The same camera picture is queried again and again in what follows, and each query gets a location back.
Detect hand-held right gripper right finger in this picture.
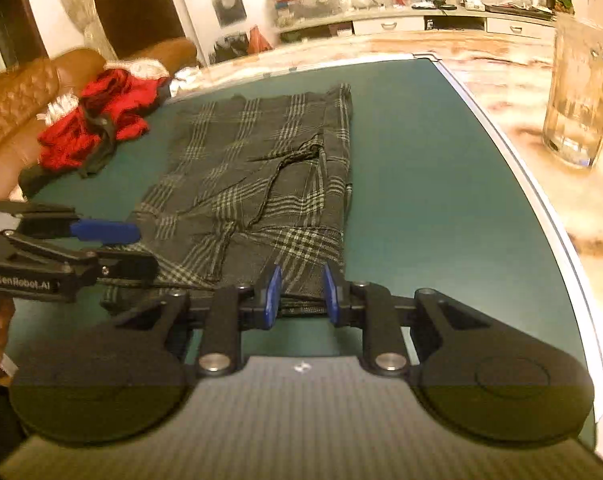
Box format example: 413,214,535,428
323,264,488,376

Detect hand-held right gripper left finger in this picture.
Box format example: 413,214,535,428
115,264,283,377

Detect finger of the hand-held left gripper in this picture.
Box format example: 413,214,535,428
0,201,143,244
96,250,160,282

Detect dark plaid pants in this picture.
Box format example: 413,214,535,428
100,84,355,317

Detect red and black garment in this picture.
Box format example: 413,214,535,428
18,66,173,199

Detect green table mat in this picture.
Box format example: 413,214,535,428
5,51,603,462

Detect brown leather sofa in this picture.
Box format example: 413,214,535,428
0,37,198,202

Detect white lace cloth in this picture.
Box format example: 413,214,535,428
102,57,171,82

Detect dark bag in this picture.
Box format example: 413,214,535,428
208,32,250,64

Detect beige lace curtain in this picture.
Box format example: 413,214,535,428
45,0,118,61

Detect dark wooden door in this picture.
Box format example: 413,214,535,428
90,0,188,52

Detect orange plastic bag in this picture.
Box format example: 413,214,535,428
247,25,274,54

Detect white sideboard cabinet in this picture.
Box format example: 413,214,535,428
274,4,558,45

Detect clear glass mug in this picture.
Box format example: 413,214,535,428
541,11,603,171

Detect grey wall picture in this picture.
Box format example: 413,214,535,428
208,0,247,29

